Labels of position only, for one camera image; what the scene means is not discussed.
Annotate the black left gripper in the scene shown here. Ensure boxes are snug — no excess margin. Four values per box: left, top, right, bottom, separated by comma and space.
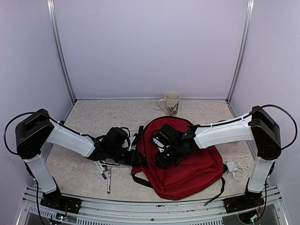
108, 146, 147, 167

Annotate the red student backpack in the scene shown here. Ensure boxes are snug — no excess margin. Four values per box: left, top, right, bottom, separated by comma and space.
131, 116, 227, 200

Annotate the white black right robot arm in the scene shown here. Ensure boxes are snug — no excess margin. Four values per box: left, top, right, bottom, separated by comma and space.
150, 105, 290, 208

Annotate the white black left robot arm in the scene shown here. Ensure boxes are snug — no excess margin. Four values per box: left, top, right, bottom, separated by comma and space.
4, 109, 142, 209

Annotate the grey silver marker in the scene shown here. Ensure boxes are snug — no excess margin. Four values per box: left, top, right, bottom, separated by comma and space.
107, 168, 112, 194

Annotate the white marker blue cap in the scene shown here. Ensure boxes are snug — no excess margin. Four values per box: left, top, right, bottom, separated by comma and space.
94, 161, 107, 180

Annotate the white patterned ceramic mug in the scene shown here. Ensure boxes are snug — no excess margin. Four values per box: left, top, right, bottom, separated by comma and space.
157, 91, 181, 116

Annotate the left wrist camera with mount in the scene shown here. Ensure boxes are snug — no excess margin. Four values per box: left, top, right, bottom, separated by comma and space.
127, 133, 139, 151

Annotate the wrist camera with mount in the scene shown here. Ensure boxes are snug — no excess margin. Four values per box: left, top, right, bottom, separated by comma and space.
150, 130, 169, 153
127, 133, 139, 151

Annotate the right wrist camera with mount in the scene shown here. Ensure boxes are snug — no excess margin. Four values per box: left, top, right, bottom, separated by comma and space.
150, 130, 169, 153

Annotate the white charger with cable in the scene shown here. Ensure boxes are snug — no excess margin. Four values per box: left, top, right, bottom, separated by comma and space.
225, 155, 254, 182

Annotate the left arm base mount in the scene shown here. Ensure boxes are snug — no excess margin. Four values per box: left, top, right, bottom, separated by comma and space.
40, 187, 82, 214

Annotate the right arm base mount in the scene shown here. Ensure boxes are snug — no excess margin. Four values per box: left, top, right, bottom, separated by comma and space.
224, 188, 264, 213

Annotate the aluminium front rail frame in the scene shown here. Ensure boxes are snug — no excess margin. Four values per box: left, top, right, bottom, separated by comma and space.
13, 186, 292, 225

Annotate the right aluminium corner post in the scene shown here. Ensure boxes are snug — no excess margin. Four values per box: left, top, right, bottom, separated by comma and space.
226, 0, 255, 104

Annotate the aluminium corner post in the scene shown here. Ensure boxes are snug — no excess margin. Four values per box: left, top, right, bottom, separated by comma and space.
46, 0, 77, 105
226, 0, 255, 104

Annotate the left aluminium corner post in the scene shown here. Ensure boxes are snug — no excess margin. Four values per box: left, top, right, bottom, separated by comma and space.
46, 0, 77, 105

